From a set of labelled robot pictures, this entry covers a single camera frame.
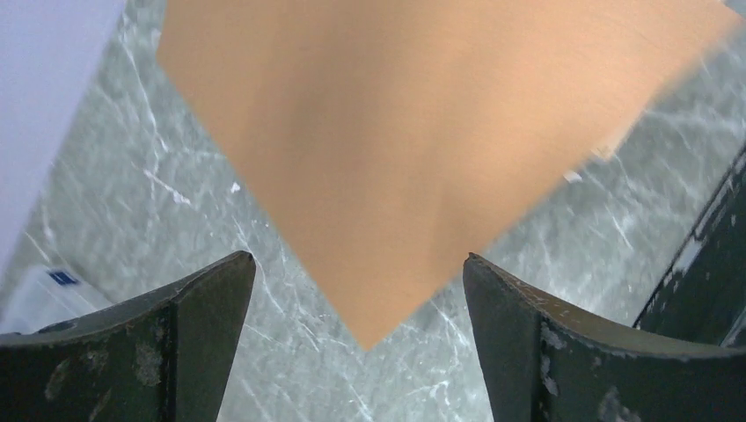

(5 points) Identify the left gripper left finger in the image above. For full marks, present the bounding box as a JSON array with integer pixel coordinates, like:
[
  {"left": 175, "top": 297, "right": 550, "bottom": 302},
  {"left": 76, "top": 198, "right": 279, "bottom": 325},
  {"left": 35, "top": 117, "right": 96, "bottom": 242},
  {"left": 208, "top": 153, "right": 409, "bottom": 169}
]
[{"left": 1, "top": 251, "right": 256, "bottom": 421}]

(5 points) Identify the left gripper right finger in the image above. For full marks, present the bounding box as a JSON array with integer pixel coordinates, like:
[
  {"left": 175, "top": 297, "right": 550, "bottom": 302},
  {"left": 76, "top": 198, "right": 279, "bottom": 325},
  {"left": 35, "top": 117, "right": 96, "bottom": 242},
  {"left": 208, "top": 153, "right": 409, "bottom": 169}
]
[{"left": 463, "top": 254, "right": 745, "bottom": 421}]

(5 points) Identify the brown backing board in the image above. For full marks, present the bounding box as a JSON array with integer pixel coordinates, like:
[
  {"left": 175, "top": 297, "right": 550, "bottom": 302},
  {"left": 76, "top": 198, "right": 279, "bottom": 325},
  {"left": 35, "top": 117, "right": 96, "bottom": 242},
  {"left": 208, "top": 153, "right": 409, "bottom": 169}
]
[{"left": 157, "top": 1, "right": 745, "bottom": 349}]

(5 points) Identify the clear plastic organizer box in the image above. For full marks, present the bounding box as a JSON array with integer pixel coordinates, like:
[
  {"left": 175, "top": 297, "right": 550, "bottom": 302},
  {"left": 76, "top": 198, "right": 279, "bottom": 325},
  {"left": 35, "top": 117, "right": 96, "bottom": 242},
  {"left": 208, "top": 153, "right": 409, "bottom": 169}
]
[{"left": 1, "top": 266, "right": 113, "bottom": 334}]

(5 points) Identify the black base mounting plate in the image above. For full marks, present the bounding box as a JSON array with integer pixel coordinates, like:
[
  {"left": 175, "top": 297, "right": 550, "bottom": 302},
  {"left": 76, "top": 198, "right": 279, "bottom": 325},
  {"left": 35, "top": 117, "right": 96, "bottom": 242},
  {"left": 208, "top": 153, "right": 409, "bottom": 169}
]
[{"left": 633, "top": 149, "right": 745, "bottom": 347}]

